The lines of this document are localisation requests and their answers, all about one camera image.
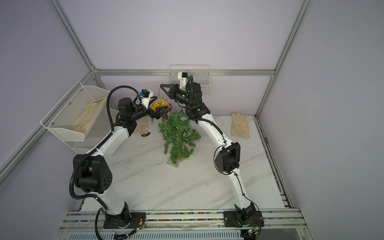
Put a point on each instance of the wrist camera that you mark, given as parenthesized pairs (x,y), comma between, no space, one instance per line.
(184,79)
(147,97)

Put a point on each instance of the clear string lights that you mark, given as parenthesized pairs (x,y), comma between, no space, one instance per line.
(176,130)

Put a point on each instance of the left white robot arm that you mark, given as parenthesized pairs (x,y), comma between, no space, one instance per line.
(92,177)

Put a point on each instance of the white mesh two-tier shelf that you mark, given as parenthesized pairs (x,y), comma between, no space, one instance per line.
(60,118)

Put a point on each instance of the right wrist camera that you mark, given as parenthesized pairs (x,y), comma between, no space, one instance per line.
(184,79)

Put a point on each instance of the beige glove near vase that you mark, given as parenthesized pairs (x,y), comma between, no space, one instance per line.
(142,127)

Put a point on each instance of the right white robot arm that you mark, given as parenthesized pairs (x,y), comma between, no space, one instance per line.
(227,153)

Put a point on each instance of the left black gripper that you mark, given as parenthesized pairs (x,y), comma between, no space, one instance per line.
(157,114)

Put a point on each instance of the yellow artificial flowers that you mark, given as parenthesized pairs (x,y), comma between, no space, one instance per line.
(160,102)

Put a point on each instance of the beige glove in shelf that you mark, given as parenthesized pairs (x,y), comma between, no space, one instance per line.
(84,120)

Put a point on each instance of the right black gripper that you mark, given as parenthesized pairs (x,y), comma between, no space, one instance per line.
(175,92)

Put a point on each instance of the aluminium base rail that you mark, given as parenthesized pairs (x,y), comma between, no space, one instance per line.
(268,224)

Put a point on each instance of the beige glove right side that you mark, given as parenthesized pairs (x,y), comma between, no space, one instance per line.
(240,126)

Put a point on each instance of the white wire wall basket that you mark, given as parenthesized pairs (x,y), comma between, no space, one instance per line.
(201,81)

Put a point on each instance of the aluminium frame profile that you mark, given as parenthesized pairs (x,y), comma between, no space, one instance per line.
(165,72)

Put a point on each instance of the small green christmas tree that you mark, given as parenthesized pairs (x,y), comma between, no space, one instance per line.
(178,152)

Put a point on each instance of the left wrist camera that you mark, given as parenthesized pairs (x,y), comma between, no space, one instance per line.
(147,97)

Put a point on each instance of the purple glass vase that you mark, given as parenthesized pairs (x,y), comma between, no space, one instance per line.
(166,113)

